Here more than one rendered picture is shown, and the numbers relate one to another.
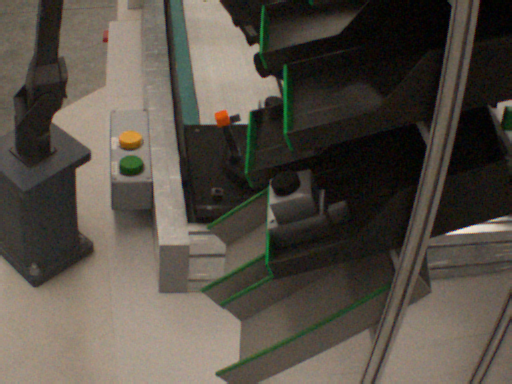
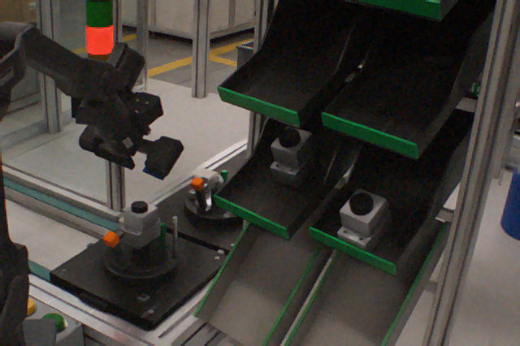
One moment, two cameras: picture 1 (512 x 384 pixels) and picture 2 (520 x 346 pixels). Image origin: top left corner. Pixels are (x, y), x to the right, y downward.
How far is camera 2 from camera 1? 0.74 m
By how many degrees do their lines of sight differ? 42
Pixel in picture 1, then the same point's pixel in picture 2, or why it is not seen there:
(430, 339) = not seen: hidden behind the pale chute
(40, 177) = not seen: outside the picture
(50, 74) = (10, 253)
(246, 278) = (285, 320)
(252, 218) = (222, 287)
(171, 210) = (123, 333)
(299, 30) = (271, 92)
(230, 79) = (12, 231)
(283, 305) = (322, 321)
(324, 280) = (340, 283)
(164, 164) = (69, 308)
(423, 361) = not seen: hidden behind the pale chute
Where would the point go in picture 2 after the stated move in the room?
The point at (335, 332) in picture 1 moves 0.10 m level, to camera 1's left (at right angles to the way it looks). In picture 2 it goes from (415, 296) to (376, 329)
